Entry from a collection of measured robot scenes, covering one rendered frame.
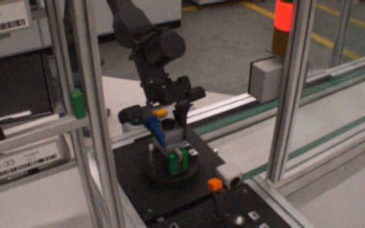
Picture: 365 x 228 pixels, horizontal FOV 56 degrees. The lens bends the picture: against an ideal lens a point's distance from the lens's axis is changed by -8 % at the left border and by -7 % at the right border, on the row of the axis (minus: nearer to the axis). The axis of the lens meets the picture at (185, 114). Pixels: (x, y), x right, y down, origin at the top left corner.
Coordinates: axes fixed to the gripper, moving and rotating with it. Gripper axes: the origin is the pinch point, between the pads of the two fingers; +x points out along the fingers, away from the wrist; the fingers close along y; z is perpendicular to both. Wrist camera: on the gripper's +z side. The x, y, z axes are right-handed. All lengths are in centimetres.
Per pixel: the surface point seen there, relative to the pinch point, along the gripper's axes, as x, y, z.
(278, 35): -9.8, 16.5, 22.4
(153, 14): -120, 138, -287
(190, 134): 3.4, 10.2, -13.8
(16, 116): -7.5, -28.9, 27.1
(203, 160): 9.7, 7.8, -5.8
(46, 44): -116, 18, -296
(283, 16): -12.4, 16.6, 25.1
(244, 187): 17.3, 10.4, 3.8
